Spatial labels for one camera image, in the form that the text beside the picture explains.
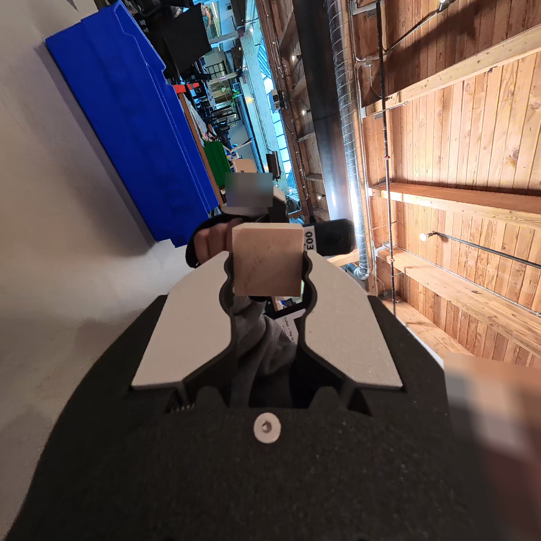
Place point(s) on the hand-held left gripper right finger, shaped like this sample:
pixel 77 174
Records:
pixel 351 334

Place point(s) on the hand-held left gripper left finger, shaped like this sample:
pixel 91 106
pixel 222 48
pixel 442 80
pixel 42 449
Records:
pixel 190 329

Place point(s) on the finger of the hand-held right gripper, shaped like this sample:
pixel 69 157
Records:
pixel 279 198
pixel 249 211

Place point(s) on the wooden cube with blue stripe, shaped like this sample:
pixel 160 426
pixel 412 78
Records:
pixel 268 260

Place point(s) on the blue plastic bin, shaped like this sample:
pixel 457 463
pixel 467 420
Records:
pixel 139 126

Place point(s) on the person's right forearm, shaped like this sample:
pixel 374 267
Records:
pixel 262 346

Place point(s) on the person's right hand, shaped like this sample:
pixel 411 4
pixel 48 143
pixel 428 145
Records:
pixel 213 241

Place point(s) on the cardboard box with code label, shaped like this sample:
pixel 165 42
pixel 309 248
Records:
pixel 244 165

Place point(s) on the green plastic crate stack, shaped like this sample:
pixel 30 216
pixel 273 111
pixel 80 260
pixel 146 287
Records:
pixel 217 165

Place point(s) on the ceiling projector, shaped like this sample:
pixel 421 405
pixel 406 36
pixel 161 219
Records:
pixel 277 101

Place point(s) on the spiral silver duct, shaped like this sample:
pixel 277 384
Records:
pixel 351 126

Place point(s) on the smooth dark duct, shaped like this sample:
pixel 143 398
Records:
pixel 321 84

